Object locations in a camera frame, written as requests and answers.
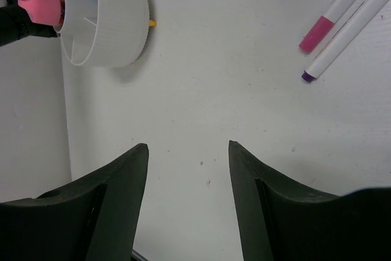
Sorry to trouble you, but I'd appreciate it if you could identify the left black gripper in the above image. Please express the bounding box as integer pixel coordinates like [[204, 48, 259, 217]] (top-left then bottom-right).
[[0, 0, 58, 46]]

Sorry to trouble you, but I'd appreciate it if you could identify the purple capped white pen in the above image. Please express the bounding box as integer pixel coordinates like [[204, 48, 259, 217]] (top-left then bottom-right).
[[301, 0, 389, 83]]

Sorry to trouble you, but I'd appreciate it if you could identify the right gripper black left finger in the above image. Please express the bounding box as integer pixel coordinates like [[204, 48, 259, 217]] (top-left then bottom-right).
[[1, 144, 149, 260]]

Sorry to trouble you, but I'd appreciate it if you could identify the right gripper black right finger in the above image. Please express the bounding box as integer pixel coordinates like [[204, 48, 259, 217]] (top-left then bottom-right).
[[228, 141, 390, 260]]

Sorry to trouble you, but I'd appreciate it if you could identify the pink capped white pen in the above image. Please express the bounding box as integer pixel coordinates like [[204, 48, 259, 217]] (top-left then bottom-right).
[[299, 0, 355, 54]]

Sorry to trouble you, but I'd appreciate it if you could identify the pink glue bottle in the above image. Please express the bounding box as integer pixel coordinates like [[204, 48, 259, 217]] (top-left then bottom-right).
[[18, 0, 65, 26]]

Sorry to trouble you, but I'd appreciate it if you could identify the white round divided container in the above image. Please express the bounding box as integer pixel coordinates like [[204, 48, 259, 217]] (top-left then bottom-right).
[[55, 0, 150, 67]]

